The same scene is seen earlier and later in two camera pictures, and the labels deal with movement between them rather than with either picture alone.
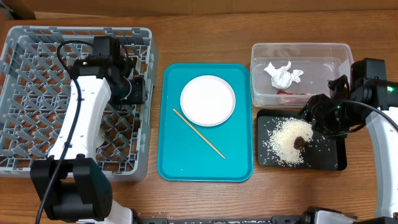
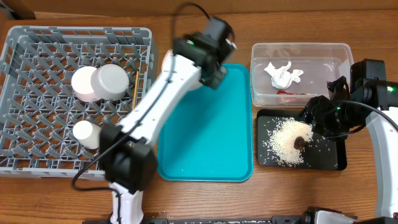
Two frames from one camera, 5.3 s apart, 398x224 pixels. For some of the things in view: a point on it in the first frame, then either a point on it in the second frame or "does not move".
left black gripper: x=140 y=95 to x=216 y=83
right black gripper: x=319 y=112 does not move
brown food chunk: x=300 y=143 does not move
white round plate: x=208 y=101 to x=164 y=63
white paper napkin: x=281 y=78 does not move
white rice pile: x=281 y=144 does not move
